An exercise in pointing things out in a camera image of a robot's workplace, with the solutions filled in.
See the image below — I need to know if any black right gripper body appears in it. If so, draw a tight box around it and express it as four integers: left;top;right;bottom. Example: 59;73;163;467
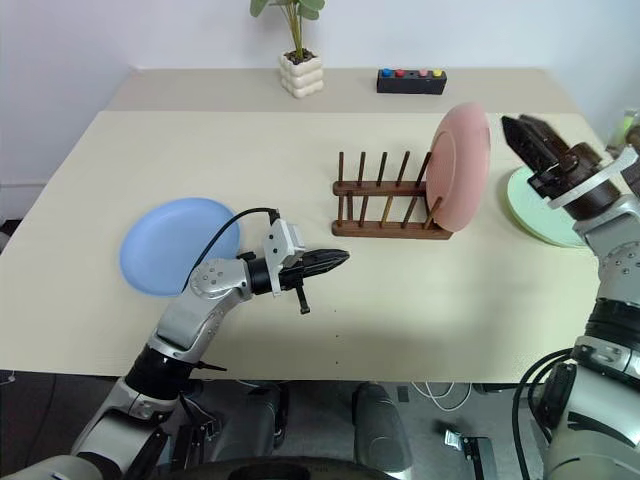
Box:
529;142;614;202

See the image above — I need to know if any pink plate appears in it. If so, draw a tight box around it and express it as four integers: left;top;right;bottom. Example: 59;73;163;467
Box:
424;102;493;234

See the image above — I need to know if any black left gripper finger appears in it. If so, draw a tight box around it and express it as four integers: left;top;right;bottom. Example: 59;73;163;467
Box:
306;258;350;282
304;247;352;269

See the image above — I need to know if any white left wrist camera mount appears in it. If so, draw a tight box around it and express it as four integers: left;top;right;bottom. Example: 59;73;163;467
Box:
262;218;307;299

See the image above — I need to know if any small dark rounded shape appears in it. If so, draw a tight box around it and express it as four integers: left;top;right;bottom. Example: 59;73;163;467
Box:
243;383;291;451

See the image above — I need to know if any pale green bottle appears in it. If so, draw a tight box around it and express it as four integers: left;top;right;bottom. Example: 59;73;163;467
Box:
607;106;640;151

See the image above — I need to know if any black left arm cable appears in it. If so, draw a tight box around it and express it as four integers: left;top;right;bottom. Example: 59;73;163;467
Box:
182;207;279;294

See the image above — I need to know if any large dark rounded shape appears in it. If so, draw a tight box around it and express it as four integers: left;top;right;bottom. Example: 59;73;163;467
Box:
351;381;414;475

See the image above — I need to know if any black button box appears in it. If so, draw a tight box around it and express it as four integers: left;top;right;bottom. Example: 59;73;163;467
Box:
376;68;448;96

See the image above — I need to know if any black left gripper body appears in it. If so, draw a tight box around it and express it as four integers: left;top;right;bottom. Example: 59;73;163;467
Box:
277;252;314;316

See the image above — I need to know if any green plate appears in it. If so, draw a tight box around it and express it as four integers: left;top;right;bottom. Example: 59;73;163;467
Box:
506;164;599;250

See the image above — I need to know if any black metal bracket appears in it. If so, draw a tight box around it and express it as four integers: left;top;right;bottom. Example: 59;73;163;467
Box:
443;428;497;472

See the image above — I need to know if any green leafy plant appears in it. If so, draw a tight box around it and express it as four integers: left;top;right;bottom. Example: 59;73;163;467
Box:
249;0;326;64

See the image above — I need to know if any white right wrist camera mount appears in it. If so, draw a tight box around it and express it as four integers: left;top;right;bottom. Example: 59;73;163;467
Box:
546;148;640;210

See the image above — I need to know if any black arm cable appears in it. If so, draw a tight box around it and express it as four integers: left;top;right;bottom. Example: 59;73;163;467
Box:
513;348;576;480
182;207;279;294

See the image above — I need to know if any white bubbled plant pot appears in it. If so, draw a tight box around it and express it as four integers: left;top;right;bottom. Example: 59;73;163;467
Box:
278;48;325;100

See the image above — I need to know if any white floor cable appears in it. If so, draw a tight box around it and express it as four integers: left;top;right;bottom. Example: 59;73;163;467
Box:
413;381;474;414

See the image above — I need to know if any blue plate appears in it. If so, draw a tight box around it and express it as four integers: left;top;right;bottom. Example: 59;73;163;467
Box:
118;197;242;299

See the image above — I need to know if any wooden dish rack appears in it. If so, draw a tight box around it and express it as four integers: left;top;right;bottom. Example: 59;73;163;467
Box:
329;149;454;240

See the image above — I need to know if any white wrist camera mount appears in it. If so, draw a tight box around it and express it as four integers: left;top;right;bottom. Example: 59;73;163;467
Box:
546;148;640;210
262;218;307;299

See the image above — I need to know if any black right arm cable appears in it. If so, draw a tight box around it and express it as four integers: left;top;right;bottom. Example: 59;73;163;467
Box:
513;348;576;480

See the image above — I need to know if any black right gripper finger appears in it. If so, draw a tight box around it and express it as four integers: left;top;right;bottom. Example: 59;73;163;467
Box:
500;115;552;176
518;114;572;162

